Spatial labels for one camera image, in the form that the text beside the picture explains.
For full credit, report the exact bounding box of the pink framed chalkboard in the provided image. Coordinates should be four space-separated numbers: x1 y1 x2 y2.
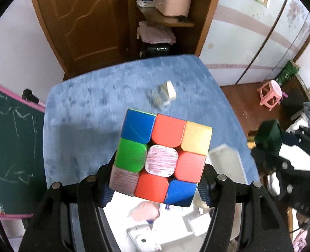
0 77 46 219

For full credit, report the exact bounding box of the blue tablecloth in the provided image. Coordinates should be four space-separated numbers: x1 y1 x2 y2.
43 55 259 208

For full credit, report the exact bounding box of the wooden shelf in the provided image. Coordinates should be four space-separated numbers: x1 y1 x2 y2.
138 4 196 28

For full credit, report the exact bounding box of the green bag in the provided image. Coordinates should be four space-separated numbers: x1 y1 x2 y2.
276 60 301 84

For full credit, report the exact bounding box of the white plastic bin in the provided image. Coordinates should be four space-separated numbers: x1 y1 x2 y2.
98 143 250 252

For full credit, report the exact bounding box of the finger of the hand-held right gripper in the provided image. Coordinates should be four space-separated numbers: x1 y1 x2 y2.
281 126 310 168
250 147 310 192

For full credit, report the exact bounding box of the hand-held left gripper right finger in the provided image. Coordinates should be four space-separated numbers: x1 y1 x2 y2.
197 164 294 252

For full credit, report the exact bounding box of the black easel knob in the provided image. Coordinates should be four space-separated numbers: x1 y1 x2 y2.
22 89 40 103

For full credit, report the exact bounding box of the white wardrobe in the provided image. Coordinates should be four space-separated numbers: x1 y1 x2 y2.
198 0 310 84

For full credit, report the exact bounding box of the multicoloured puzzle cube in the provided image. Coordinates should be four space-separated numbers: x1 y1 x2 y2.
109 109 213 208

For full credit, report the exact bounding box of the black appliance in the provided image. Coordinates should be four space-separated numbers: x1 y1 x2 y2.
140 42 171 58

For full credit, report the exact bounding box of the pink plastic stool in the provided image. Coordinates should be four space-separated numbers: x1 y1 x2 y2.
258 80 288 111

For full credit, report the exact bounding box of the dark green block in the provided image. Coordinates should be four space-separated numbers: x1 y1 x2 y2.
255 119 283 161

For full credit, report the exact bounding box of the beige wedge sponge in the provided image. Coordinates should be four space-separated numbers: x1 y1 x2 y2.
162 81 177 100

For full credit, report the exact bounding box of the white square box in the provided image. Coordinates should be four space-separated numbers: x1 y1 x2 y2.
182 211 212 238

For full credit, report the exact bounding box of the brown wooden door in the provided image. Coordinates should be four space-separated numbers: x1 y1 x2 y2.
29 0 134 80

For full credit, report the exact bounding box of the pink folded cloth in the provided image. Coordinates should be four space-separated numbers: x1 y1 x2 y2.
136 21 177 45

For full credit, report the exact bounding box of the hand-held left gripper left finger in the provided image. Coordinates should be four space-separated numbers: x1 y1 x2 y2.
18 155 119 252

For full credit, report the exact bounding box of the small clear plastic box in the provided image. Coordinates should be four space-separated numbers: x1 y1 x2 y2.
150 85 171 108

